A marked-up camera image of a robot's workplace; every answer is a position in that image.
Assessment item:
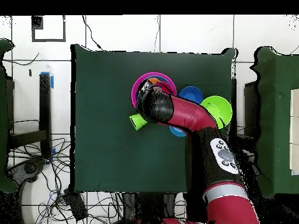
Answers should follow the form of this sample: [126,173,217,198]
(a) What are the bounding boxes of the large pink bowl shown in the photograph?
[131,71,178,110]

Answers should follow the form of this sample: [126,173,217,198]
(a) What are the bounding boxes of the dark green table cloth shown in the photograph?
[71,44,237,194]

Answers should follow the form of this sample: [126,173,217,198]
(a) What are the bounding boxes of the black power adapter box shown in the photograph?
[63,188,89,222]

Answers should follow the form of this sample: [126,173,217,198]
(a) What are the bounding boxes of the translucent blue ribbed bowl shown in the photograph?
[169,125,187,138]

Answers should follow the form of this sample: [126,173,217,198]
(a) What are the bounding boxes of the black stand with blue tape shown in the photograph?
[6,71,55,165]

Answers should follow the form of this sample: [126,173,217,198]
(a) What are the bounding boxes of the green cup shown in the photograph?
[128,113,148,131]

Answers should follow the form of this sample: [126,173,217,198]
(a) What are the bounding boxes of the white boxes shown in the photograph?
[289,88,299,176]

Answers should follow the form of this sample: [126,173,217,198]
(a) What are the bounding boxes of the small dark blue bowl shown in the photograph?
[179,86,203,104]

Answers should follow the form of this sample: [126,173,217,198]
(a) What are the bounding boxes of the green cloth covered table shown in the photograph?
[0,38,19,194]
[249,45,299,198]

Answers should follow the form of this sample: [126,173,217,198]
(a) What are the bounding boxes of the tangle of black cables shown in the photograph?
[9,137,122,224]

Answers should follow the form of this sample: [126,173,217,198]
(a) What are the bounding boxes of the black square floor frame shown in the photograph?
[32,15,67,43]

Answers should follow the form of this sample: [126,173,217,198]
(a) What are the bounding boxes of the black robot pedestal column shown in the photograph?
[121,192,185,224]

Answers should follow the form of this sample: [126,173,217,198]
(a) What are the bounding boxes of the black floor cable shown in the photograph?
[81,15,105,51]

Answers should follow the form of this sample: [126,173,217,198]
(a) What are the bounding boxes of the large green bowl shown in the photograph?
[200,95,233,130]

